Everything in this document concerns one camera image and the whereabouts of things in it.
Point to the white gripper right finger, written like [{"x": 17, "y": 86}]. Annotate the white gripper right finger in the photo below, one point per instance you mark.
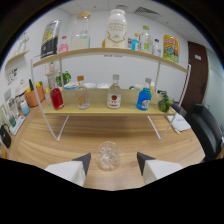
[{"x": 160, "y": 169}]

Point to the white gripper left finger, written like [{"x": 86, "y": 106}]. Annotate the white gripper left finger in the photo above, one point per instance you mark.
[{"x": 68, "y": 170}]

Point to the blue liquid small bottle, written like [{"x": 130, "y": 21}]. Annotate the blue liquid small bottle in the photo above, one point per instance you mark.
[{"x": 144, "y": 99}]

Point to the clear bottle orange cap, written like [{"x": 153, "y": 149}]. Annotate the clear bottle orange cap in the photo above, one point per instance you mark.
[{"x": 82, "y": 98}]

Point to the white milk bottle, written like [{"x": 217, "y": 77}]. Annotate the white milk bottle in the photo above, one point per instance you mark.
[{"x": 116, "y": 31}]

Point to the light blue cup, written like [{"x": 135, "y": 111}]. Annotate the light blue cup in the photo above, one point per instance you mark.
[{"x": 25, "y": 108}]

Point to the clear glass with ice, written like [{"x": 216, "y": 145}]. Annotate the clear glass with ice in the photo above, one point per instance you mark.
[{"x": 108, "y": 156}]

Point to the white pouch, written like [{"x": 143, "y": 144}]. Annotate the white pouch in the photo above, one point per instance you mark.
[{"x": 179, "y": 123}]

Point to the black sofa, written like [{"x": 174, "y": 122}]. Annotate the black sofa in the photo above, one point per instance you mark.
[{"x": 205, "y": 130}]

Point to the glass bowl of limes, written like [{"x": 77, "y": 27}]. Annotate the glass bowl of limes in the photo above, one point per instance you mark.
[{"x": 164, "y": 104}]

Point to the white tray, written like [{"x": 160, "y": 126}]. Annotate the white tray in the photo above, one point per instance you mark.
[{"x": 17, "y": 125}]

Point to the white-framed wooden shelf rack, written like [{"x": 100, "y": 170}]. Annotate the white-framed wooden shelf rack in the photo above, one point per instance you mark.
[{"x": 100, "y": 106}]

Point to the red liquid glass bottle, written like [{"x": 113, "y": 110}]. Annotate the red liquid glass bottle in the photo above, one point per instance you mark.
[{"x": 57, "y": 98}]

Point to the clear bottle red label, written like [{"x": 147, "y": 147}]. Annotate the clear bottle red label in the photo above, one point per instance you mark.
[{"x": 114, "y": 98}]

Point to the green potted plant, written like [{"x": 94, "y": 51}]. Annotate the green potted plant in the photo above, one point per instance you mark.
[{"x": 65, "y": 78}]

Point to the brown door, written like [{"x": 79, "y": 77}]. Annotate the brown door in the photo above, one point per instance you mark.
[{"x": 196, "y": 76}]

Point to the small clear bottle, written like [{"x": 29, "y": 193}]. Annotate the small clear bottle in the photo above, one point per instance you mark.
[{"x": 157, "y": 49}]

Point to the yellow colourful snack bag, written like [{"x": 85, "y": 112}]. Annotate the yellow colourful snack bag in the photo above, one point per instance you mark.
[{"x": 171, "y": 49}]

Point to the pink small bottle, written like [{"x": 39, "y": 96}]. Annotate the pink small bottle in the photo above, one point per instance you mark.
[{"x": 63, "y": 46}]

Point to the small bottle blue label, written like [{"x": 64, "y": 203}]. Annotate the small bottle blue label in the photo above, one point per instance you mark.
[{"x": 135, "y": 44}]

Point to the clear bottle green cap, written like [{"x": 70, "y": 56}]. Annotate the clear bottle green cap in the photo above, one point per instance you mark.
[{"x": 146, "y": 40}]

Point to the black snack bag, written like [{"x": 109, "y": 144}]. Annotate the black snack bag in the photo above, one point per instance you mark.
[{"x": 50, "y": 40}]

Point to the wooden wall shelf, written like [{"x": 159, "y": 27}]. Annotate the wooden wall shelf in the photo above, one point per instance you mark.
[{"x": 16, "y": 57}]

